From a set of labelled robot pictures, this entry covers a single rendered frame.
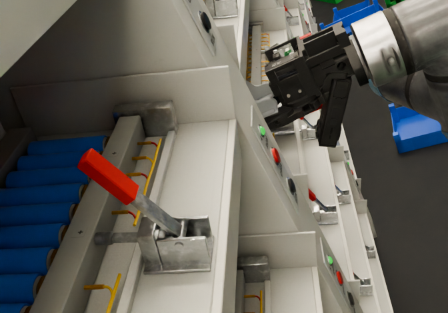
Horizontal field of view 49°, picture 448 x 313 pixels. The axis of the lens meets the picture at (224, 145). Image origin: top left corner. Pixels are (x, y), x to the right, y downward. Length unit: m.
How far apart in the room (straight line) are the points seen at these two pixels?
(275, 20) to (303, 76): 0.50
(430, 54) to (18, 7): 0.52
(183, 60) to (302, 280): 0.26
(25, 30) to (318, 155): 0.85
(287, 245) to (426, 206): 1.09
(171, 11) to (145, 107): 0.08
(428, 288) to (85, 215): 1.16
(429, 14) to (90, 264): 0.49
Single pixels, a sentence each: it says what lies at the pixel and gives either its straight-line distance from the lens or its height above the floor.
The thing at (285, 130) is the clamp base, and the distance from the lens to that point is 0.74.
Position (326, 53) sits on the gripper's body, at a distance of 0.65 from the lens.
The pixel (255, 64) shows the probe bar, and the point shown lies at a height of 0.75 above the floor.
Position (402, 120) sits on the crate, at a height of 0.00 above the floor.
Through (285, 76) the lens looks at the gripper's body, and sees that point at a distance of 0.64.
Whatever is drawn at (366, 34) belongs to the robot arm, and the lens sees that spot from 0.64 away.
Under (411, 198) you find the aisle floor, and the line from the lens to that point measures 1.61.
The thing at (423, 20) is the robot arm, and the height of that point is 0.83.
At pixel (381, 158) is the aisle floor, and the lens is 1.79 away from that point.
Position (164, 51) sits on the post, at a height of 0.99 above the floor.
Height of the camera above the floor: 1.10
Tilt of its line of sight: 29 degrees down
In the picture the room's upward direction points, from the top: 30 degrees counter-clockwise
